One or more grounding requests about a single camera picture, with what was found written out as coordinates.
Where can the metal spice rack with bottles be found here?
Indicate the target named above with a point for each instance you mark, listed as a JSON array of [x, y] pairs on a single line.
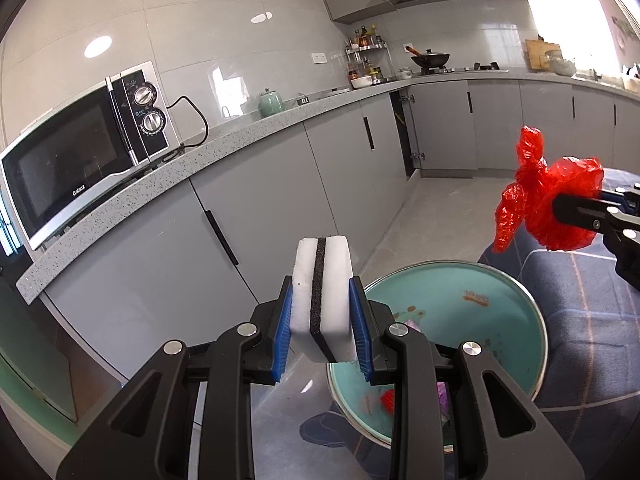
[[367, 52]]

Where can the wall hooks with cloths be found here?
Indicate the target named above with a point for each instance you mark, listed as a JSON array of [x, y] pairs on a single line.
[[627, 32]]

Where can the black wok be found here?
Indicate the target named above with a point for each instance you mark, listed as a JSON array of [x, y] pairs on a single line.
[[431, 59]]

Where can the bright window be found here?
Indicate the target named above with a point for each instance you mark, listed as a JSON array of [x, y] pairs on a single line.
[[570, 5]]

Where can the flat grey lid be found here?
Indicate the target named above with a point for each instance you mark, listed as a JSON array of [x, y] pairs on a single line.
[[335, 92]]

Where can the green teapot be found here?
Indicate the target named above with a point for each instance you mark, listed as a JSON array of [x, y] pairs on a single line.
[[271, 104]]

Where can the metal faucet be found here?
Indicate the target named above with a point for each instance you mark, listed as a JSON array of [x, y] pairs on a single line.
[[597, 74]]

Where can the grey kitchen counter cabinets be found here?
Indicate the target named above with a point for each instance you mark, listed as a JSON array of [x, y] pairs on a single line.
[[280, 200]]

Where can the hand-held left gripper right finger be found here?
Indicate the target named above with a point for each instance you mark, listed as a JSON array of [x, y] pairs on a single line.
[[361, 330]]

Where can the gas stove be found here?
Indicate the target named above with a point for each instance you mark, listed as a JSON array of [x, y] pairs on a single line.
[[465, 69]]

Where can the small metal pot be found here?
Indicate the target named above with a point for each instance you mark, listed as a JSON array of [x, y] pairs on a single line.
[[302, 100]]

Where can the white bowl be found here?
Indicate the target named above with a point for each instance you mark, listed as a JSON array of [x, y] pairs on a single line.
[[361, 82]]

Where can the blue plaid tablecloth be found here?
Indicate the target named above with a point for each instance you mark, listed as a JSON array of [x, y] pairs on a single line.
[[575, 310]]

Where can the teal cartoon-print plastic bin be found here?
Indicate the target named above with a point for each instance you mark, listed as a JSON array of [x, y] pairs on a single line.
[[480, 320]]

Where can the wooden cutting board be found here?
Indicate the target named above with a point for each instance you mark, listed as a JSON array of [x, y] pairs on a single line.
[[535, 55]]

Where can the white sponge with black stripe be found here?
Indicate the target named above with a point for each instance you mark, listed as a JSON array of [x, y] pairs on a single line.
[[306, 290]]

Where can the silver black microwave oven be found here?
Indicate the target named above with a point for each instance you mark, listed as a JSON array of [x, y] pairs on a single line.
[[70, 160]]

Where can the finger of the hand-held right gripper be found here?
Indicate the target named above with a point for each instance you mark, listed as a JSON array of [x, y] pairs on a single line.
[[575, 210], [627, 194]]

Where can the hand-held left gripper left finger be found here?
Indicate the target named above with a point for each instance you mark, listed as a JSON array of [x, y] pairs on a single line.
[[282, 330]]

